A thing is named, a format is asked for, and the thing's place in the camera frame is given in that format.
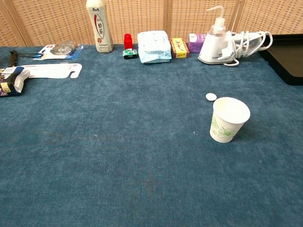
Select milk tea bottle beige label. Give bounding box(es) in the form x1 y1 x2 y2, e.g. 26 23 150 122
85 0 115 53

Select white cardboard hang pack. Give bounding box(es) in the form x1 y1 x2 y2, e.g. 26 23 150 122
21 62 83 79

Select purple white carton box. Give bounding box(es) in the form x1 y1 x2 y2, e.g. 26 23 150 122
188 33 207 54

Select blister pack blue card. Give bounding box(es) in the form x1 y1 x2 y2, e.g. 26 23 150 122
33 40 85 61

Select yellow red carton box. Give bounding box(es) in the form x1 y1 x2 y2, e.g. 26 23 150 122
170 37 191 59

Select light blue wet wipes pack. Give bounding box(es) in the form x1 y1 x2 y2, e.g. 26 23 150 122
137 30 172 64

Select dark blue printed pack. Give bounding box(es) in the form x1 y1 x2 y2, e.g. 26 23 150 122
0 66 31 97

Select green toy car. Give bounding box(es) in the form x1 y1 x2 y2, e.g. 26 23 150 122
122 49 138 60

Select blue felt table cloth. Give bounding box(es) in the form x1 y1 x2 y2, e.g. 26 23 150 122
0 44 303 227

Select white power cord with plug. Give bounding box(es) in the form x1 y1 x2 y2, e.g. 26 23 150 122
217 30 273 67

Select black plastic tray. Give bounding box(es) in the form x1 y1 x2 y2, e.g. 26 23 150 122
258 34 303 86

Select clear plastic wash bottle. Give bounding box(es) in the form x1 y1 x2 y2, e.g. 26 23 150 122
206 6 227 28

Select white paper cup green flowers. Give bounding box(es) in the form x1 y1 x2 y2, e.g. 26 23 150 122
209 96 251 143

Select black stick with strap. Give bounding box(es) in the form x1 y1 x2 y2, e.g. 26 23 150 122
9 50 45 69

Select wicker folding screen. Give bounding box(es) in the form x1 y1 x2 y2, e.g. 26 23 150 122
0 0 303 47

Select white travel iron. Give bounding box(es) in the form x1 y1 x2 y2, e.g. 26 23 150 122
197 25 266 65

